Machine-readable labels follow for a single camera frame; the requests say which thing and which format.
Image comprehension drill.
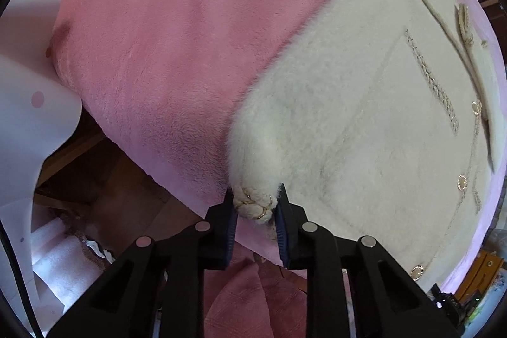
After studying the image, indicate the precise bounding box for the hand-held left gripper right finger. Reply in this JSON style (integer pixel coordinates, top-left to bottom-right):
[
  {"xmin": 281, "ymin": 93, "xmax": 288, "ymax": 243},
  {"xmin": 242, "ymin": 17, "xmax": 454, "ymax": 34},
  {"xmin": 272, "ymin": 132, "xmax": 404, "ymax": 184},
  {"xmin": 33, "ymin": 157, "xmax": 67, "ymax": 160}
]
[{"xmin": 275, "ymin": 183, "xmax": 462, "ymax": 338}]

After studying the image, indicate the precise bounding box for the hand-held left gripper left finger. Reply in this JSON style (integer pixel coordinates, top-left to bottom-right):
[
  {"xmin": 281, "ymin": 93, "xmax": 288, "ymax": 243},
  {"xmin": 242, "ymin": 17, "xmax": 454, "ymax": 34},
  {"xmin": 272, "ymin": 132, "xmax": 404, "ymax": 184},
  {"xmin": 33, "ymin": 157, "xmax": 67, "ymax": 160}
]
[{"xmin": 47, "ymin": 188, "xmax": 238, "ymax": 338}]

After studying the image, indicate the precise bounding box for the white fuzzy cardigan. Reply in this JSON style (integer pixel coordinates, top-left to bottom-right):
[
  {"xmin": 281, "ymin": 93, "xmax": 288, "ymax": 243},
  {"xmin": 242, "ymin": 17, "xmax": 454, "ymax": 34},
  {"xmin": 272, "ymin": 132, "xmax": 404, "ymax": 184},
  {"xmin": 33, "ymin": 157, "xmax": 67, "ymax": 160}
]
[{"xmin": 228, "ymin": 0, "xmax": 500, "ymax": 289}]

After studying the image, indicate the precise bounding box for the wooden drawer cabinet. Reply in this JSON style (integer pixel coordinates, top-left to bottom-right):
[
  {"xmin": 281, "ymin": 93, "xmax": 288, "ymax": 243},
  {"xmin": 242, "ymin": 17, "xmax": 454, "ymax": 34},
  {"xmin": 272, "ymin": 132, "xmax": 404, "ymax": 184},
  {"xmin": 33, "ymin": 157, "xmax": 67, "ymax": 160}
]
[{"xmin": 455, "ymin": 249, "xmax": 504, "ymax": 307}]

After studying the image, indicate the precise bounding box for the person's pink quilted clothing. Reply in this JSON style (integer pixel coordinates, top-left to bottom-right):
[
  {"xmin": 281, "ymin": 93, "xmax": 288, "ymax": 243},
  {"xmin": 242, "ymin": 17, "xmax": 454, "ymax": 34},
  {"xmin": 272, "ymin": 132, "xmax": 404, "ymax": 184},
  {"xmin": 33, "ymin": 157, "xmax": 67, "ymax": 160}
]
[{"xmin": 158, "ymin": 255, "xmax": 313, "ymax": 338}]

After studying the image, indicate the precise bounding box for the white lace-trimmed cloth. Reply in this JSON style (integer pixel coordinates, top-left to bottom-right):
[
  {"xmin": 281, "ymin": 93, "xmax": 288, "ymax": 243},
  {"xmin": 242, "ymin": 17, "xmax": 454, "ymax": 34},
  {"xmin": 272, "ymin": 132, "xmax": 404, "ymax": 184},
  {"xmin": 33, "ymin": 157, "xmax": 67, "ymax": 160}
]
[{"xmin": 32, "ymin": 219, "xmax": 115, "ymax": 303}]

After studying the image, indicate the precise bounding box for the pink fleece bed blanket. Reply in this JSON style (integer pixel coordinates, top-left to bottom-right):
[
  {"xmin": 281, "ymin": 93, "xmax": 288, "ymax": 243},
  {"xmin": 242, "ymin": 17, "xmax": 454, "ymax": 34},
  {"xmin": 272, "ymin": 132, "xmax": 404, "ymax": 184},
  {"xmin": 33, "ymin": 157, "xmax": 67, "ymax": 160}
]
[{"xmin": 18, "ymin": 0, "xmax": 507, "ymax": 295}]

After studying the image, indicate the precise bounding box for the black cable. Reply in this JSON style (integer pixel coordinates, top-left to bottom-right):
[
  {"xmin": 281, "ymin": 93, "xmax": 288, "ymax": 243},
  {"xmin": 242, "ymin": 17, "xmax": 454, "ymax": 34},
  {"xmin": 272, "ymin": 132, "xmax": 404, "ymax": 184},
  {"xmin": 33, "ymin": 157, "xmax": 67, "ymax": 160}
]
[{"xmin": 0, "ymin": 219, "xmax": 44, "ymax": 338}]

